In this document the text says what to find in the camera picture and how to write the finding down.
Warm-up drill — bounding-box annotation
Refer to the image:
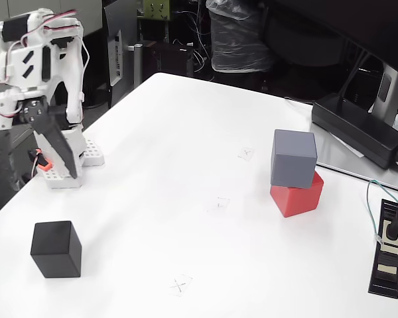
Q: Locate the black plug in strip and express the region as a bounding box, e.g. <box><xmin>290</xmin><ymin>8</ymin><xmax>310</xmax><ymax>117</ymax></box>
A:
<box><xmin>383</xmin><ymin>201</ymin><xmax>398</xmax><ymax>241</ymax></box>

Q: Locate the pink white servo cable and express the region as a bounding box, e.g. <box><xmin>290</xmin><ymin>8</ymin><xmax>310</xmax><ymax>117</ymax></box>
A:
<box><xmin>0</xmin><ymin>9</ymin><xmax>90</xmax><ymax>119</ymax></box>

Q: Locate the plastic wrapped dark bin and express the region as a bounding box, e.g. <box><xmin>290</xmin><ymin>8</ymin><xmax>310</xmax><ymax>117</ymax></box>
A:
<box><xmin>205</xmin><ymin>0</ymin><xmax>275</xmax><ymax>73</ymax></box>

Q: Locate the black power adapter brick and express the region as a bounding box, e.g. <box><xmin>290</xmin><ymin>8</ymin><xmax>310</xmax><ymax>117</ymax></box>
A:
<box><xmin>310</xmin><ymin>93</ymin><xmax>398</xmax><ymax>170</ymax></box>

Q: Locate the black power strip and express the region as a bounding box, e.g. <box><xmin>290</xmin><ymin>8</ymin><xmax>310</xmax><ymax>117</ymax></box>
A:
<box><xmin>367</xmin><ymin>198</ymin><xmax>398</xmax><ymax>297</ymax></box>

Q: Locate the red wooden cube block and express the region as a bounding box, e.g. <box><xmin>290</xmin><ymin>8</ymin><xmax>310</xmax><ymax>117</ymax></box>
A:
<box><xmin>270</xmin><ymin>170</ymin><xmax>325</xmax><ymax>219</ymax></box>

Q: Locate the black computer case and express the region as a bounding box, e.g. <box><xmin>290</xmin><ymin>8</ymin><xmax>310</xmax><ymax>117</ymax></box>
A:
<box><xmin>142</xmin><ymin>41</ymin><xmax>195</xmax><ymax>79</ymax></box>

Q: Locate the grey wooden cube block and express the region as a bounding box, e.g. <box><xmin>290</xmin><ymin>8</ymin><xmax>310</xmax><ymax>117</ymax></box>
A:
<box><xmin>270</xmin><ymin>129</ymin><xmax>318</xmax><ymax>190</ymax></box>

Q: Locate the orange cable connector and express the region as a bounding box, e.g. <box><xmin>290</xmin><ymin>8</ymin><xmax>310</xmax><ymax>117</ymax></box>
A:
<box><xmin>28</xmin><ymin>148</ymin><xmax>52</xmax><ymax>180</ymax></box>

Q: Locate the thin green wire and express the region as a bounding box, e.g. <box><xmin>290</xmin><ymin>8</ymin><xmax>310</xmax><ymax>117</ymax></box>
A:
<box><xmin>365</xmin><ymin>180</ymin><xmax>398</xmax><ymax>246</ymax></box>

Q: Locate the clear tape X mark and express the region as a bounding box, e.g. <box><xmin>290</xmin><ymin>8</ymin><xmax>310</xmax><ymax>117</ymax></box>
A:
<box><xmin>205</xmin><ymin>197</ymin><xmax>231</xmax><ymax>213</ymax></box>
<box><xmin>237</xmin><ymin>146</ymin><xmax>255</xmax><ymax>162</ymax></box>
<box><xmin>168</xmin><ymin>274</ymin><xmax>194</xmax><ymax>297</ymax></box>

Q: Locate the silver metal post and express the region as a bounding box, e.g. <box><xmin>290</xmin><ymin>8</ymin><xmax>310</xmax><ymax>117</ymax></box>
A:
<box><xmin>129</xmin><ymin>42</ymin><xmax>143</xmax><ymax>90</ymax></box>

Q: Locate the black monitor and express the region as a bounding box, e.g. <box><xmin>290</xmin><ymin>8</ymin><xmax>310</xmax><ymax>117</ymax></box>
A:
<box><xmin>271</xmin><ymin>0</ymin><xmax>398</xmax><ymax>80</ymax></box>

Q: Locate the black wooden cube block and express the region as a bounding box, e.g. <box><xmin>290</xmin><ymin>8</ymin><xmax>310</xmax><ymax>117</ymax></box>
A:
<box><xmin>30</xmin><ymin>220</ymin><xmax>83</xmax><ymax>279</ymax></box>

